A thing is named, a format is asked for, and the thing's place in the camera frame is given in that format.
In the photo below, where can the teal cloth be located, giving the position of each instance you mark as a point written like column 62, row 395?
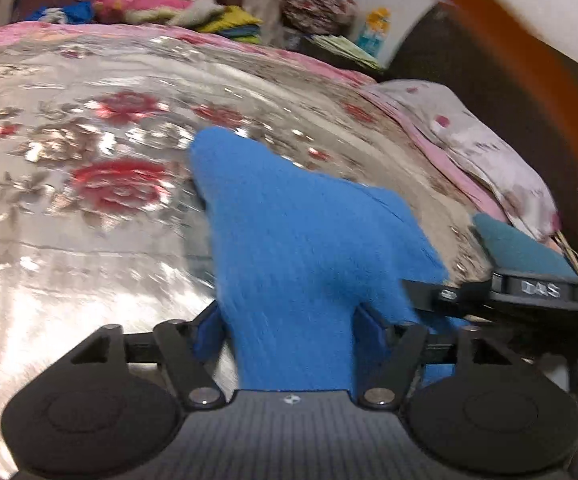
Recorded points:
column 519, row 250

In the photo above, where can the yellow green folded cloth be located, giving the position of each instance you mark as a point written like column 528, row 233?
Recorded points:
column 234, row 22

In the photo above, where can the pale floral pillow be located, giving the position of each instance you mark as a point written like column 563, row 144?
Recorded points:
column 469, row 130

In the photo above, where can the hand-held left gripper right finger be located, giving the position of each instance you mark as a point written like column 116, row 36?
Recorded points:
column 369, row 330

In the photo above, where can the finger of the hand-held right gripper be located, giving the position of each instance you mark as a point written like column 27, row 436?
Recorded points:
column 444, row 296

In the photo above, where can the silver pink floral blanket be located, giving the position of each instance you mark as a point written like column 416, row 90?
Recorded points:
column 94, row 160

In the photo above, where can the blue knitted sweater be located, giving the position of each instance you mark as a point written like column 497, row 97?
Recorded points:
column 289, row 240

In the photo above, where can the blue white clothes pile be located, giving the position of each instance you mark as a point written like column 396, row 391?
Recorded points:
column 66, row 12

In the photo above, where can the dark floral round cushion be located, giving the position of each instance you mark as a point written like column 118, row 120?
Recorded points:
column 316, row 2

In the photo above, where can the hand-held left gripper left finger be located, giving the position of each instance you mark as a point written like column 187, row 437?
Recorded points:
column 208, row 332

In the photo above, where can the yellow blue bottle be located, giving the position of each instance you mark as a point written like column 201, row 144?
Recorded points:
column 374, row 32

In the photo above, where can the green paper stack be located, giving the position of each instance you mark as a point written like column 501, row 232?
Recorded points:
column 349, row 50

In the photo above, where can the orange wooden bed rail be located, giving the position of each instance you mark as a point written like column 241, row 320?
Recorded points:
column 529, row 50

